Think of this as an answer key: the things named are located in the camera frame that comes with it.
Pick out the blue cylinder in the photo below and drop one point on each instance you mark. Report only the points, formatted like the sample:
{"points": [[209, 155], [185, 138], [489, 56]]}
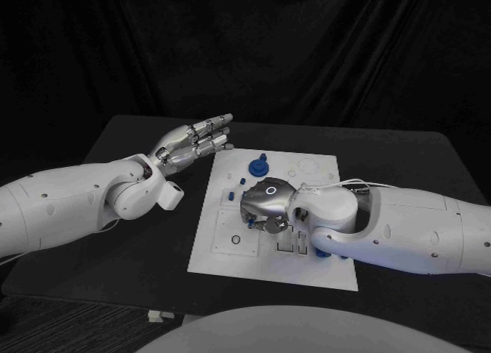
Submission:
{"points": [[320, 253], [251, 222]]}

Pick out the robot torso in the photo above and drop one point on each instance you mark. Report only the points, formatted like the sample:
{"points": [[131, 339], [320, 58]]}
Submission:
{"points": [[301, 331]]}

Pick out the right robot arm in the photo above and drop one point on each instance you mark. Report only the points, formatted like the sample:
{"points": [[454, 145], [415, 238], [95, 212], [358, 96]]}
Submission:
{"points": [[408, 234]]}

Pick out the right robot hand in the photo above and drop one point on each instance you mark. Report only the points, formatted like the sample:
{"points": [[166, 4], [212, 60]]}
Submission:
{"points": [[270, 201]]}

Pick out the small white block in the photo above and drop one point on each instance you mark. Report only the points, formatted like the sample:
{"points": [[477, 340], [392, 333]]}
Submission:
{"points": [[156, 316]]}

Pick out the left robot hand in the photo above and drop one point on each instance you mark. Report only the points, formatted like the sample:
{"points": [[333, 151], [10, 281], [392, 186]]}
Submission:
{"points": [[177, 146]]}

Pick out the blue gear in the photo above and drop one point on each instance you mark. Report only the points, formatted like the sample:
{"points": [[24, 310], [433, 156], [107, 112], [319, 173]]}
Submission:
{"points": [[257, 167]]}

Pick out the white task board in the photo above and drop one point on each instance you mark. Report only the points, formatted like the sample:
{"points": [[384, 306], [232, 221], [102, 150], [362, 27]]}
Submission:
{"points": [[270, 270]]}

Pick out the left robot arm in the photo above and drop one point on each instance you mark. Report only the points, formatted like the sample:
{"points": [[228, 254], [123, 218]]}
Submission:
{"points": [[50, 204]]}

